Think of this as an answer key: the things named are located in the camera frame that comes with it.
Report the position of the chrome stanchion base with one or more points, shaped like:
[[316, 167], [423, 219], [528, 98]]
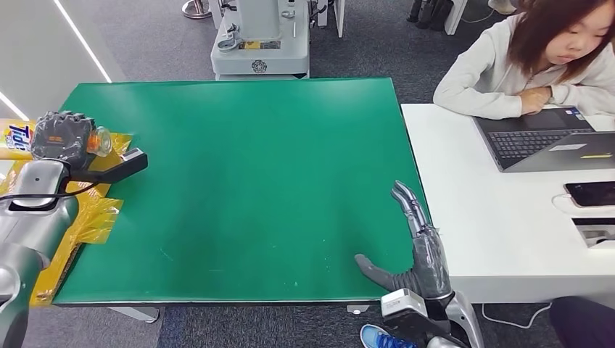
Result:
[[196, 8]]

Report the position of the blue shoe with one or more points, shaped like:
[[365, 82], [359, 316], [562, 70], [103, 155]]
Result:
[[382, 337]]

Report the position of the yellow film-wrapped cardboard box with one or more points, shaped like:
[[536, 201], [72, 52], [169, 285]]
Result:
[[91, 211]]

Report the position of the green table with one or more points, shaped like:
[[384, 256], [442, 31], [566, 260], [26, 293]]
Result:
[[250, 182]]

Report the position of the white desk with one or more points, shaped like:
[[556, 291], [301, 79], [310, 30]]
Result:
[[495, 225]]

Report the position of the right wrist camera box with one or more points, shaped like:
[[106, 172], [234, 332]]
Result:
[[403, 307]]

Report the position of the black bags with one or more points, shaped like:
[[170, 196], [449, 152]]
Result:
[[429, 13]]

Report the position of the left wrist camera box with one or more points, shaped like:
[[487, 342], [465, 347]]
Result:
[[117, 168]]

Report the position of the white robot base machine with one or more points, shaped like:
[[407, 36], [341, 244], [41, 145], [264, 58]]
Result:
[[262, 50]]

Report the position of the black rounded object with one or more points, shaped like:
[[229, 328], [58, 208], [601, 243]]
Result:
[[584, 324]]

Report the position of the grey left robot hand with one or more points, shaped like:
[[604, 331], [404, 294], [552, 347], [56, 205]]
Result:
[[60, 139]]

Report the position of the white shoe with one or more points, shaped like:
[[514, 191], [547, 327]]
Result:
[[502, 6]]

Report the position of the white box device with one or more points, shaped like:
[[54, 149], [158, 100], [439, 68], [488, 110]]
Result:
[[595, 233]]

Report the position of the person's hand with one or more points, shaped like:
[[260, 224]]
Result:
[[534, 100]]

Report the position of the black smartphone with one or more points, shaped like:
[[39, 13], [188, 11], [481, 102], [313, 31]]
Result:
[[593, 193]]

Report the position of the grey laptop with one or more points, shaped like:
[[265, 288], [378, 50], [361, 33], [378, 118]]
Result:
[[533, 141]]

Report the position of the orange detergent bottle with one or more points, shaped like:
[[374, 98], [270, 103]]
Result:
[[14, 139]]

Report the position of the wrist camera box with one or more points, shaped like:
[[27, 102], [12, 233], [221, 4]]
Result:
[[117, 168], [403, 307]]

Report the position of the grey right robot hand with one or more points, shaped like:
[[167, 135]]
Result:
[[427, 269]]

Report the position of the person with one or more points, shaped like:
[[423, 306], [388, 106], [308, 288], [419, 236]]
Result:
[[485, 72]]

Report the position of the white desk leg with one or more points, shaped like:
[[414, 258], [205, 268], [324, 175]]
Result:
[[455, 17]]

